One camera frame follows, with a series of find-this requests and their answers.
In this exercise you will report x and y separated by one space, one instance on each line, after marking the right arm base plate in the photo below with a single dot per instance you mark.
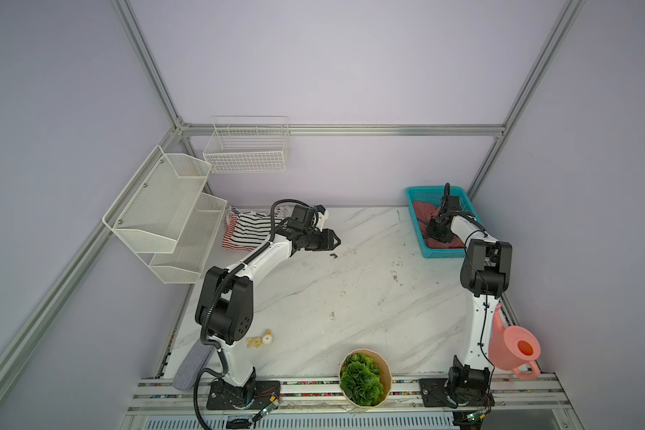
442 392

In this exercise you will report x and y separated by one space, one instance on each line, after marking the green plant in pot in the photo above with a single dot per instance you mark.
365 378

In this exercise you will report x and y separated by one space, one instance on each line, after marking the aluminium front rail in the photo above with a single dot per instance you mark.
323 394

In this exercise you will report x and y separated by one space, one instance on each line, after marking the small yellow white toy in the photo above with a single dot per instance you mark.
257 342

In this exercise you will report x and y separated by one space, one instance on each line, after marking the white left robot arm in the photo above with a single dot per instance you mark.
225 312

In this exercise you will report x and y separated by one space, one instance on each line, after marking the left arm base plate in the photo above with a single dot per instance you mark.
255 395

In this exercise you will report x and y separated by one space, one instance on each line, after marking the pink watering can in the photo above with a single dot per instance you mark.
514 348

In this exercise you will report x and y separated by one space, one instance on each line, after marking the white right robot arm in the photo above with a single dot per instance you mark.
485 274

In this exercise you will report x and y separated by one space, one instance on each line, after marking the black white striped tank top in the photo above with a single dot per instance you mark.
253 228

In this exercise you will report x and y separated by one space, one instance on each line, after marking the dark red tank top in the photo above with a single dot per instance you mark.
424 212

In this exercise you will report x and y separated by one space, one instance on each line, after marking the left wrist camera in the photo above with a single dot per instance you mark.
320 217

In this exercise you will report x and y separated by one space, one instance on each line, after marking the white wire wall basket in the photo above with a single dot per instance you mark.
248 144

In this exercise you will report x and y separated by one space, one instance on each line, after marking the white mesh lower shelf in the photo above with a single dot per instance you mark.
186 264

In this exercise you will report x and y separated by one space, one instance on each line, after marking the grey oval pad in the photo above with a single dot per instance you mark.
188 371

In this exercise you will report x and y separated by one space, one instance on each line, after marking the teal plastic basket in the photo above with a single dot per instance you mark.
453 201

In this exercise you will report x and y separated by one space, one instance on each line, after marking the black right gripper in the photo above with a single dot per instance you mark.
438 235

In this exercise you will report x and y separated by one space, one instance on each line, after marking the red white striped tank top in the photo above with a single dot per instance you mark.
228 240

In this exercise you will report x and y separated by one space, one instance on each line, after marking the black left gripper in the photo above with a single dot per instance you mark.
327 235

